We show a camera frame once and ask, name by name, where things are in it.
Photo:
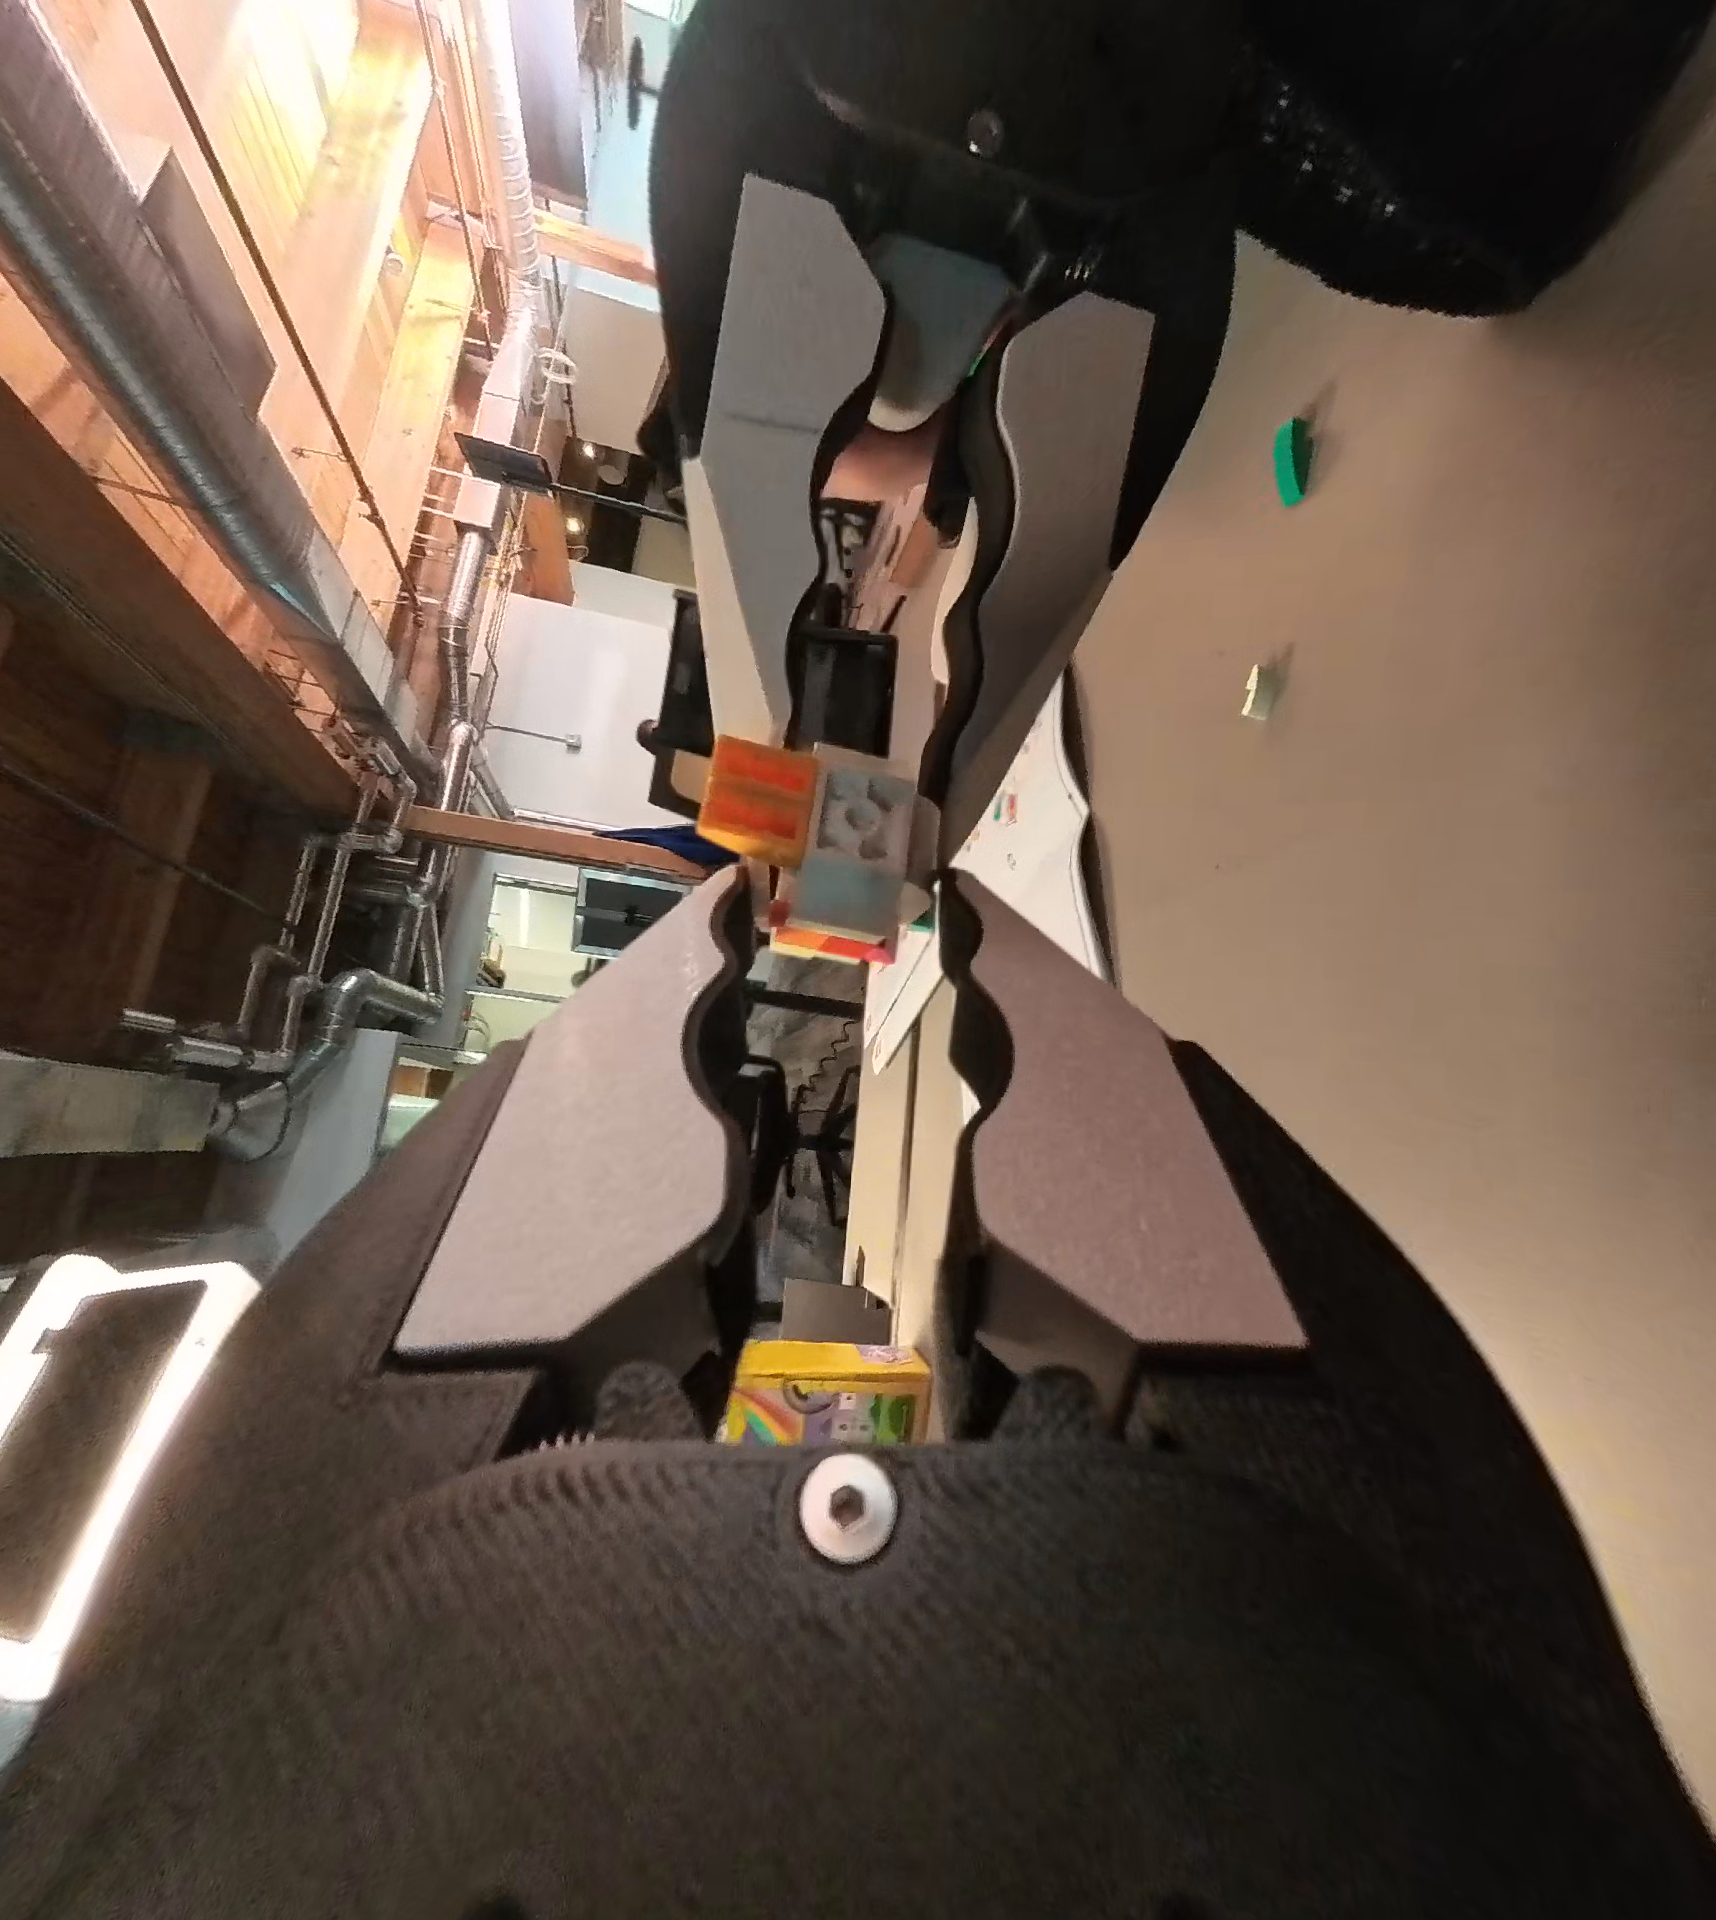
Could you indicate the black office chair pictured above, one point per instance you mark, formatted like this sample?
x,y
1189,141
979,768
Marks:
x,y
817,1125

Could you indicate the small pale lego tile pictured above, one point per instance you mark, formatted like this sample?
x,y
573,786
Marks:
x,y
1262,694

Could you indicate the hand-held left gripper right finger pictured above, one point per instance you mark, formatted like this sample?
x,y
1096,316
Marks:
x,y
1112,1185

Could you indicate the yellow lego box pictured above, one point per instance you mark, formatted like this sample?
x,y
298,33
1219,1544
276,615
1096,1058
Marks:
x,y
828,1394

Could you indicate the black computer monitor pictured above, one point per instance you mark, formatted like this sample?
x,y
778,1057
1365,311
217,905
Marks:
x,y
846,687

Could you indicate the lego instruction booklet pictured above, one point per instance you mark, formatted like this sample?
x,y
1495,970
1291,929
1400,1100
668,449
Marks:
x,y
1016,862

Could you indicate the wall-mounted dark screen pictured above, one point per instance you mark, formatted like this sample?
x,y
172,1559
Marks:
x,y
626,910

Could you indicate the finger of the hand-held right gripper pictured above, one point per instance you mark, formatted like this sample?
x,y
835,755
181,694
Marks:
x,y
768,420
1060,494

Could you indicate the silver ventilation duct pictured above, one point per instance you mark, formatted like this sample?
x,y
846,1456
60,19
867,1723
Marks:
x,y
123,331

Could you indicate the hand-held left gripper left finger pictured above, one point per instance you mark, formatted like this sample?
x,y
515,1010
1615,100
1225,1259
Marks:
x,y
573,1185

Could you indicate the teal lego leaf piece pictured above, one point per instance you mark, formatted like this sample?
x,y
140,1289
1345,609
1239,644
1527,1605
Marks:
x,y
1293,458

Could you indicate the rectangular ceiling light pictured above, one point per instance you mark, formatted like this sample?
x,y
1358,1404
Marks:
x,y
63,1470

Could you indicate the partly built lego model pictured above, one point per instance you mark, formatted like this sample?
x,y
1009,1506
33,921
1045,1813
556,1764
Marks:
x,y
828,849

